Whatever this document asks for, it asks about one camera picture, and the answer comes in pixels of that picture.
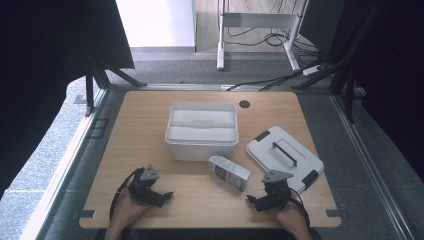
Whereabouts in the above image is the black metal stand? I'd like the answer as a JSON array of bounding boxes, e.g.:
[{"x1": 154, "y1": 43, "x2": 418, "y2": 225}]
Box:
[
  {"x1": 293, "y1": 6, "x2": 381, "y2": 125},
  {"x1": 83, "y1": 53, "x2": 148, "y2": 118}
]

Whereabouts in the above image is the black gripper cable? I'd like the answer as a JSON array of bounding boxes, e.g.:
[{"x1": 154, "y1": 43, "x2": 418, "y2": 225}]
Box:
[
  {"x1": 288, "y1": 188, "x2": 312, "y2": 231},
  {"x1": 109, "y1": 167, "x2": 143, "y2": 221}
]

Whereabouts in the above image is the white bin lid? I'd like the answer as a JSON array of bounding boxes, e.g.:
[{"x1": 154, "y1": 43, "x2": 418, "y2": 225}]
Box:
[{"x1": 166, "y1": 108, "x2": 238, "y2": 143}]

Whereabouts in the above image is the white metal desk frame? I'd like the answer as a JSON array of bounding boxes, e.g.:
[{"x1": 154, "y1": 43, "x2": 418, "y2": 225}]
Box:
[{"x1": 216, "y1": 0, "x2": 309, "y2": 72}]

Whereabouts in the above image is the white power strip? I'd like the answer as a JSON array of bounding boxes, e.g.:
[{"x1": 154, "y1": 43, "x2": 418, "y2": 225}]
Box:
[{"x1": 302, "y1": 65, "x2": 323, "y2": 76}]

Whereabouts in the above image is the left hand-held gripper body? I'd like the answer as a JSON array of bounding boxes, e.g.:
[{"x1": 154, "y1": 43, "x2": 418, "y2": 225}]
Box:
[{"x1": 128, "y1": 164, "x2": 168, "y2": 208}]

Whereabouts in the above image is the white plastic storage box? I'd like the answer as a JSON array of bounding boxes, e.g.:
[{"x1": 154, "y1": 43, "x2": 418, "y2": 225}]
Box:
[{"x1": 164, "y1": 101, "x2": 240, "y2": 163}]

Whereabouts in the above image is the person's right hand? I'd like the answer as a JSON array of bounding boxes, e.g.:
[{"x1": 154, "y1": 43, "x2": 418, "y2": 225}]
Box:
[{"x1": 268, "y1": 199, "x2": 308, "y2": 229}]

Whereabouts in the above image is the bundle of black floor cables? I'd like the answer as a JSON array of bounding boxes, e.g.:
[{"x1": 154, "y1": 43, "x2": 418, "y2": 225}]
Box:
[{"x1": 223, "y1": 26, "x2": 334, "y2": 93}]

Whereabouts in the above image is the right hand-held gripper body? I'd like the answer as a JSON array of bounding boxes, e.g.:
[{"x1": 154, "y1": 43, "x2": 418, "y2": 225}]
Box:
[{"x1": 257, "y1": 169, "x2": 295, "y2": 212}]

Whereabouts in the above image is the white lid with black handle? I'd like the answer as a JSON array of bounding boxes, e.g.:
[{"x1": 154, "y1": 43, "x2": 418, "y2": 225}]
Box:
[{"x1": 245, "y1": 125, "x2": 325, "y2": 194}]

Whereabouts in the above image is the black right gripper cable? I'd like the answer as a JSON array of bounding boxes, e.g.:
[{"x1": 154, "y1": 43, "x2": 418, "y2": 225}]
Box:
[{"x1": 288, "y1": 188, "x2": 312, "y2": 231}]

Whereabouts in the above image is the small grey white carton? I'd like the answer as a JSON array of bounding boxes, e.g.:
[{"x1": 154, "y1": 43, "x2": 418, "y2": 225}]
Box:
[{"x1": 208, "y1": 153, "x2": 252, "y2": 193}]

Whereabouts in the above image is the black curtain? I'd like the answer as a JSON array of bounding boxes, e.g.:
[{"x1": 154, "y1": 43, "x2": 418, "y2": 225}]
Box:
[
  {"x1": 0, "y1": 0, "x2": 135, "y2": 198},
  {"x1": 328, "y1": 0, "x2": 424, "y2": 183}
]

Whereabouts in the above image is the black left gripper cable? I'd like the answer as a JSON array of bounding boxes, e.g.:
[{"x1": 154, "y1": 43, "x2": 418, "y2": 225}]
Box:
[{"x1": 109, "y1": 167, "x2": 143, "y2": 221}]

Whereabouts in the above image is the person's left hand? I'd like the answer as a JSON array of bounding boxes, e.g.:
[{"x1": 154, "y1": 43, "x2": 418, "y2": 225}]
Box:
[{"x1": 109, "y1": 187, "x2": 154, "y2": 229}]

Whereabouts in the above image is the aluminium floor rail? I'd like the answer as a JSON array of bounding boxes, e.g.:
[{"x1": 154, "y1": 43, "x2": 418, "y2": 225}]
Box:
[
  {"x1": 329, "y1": 93, "x2": 416, "y2": 240},
  {"x1": 19, "y1": 87, "x2": 111, "y2": 240}
]

